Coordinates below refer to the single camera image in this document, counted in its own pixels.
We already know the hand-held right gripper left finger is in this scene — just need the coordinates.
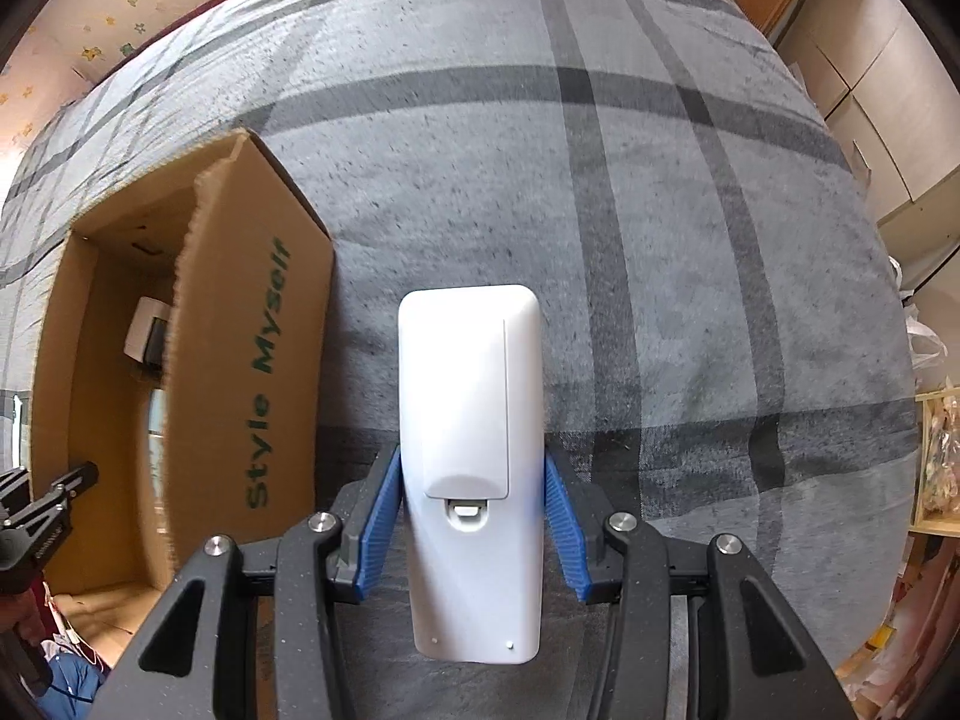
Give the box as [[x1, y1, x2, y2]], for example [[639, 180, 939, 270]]
[[94, 444, 406, 720]]

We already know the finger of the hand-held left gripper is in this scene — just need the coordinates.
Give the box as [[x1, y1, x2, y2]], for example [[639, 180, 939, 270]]
[[30, 463, 100, 541], [0, 469, 31, 518]]

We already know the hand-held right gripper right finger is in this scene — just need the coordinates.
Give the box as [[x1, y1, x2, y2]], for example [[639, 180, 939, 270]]
[[544, 450, 856, 720]]

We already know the white remote control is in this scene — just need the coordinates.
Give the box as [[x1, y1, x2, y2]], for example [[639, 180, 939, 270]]
[[397, 285, 545, 665]]

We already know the large white charger plug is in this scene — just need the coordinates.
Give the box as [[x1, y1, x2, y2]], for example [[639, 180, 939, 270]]
[[122, 297, 175, 365]]

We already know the brown cardboard box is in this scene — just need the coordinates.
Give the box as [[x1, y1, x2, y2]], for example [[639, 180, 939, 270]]
[[30, 127, 336, 672]]

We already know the blue cloth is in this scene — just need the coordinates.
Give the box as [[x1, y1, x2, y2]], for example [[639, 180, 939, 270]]
[[37, 634, 110, 720]]

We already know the grey plaid bedsheet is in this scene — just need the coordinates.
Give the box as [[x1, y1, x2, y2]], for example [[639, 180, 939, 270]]
[[0, 0, 920, 720]]

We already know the wooden storage rack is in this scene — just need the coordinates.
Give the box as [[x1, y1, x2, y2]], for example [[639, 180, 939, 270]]
[[911, 386, 960, 539]]

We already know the white plastic bag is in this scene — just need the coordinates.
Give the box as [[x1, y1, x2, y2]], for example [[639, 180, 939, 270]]
[[889, 255, 950, 370]]

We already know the beige wardrobe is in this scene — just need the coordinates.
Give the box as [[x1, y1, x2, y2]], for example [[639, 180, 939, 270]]
[[772, 0, 960, 301]]

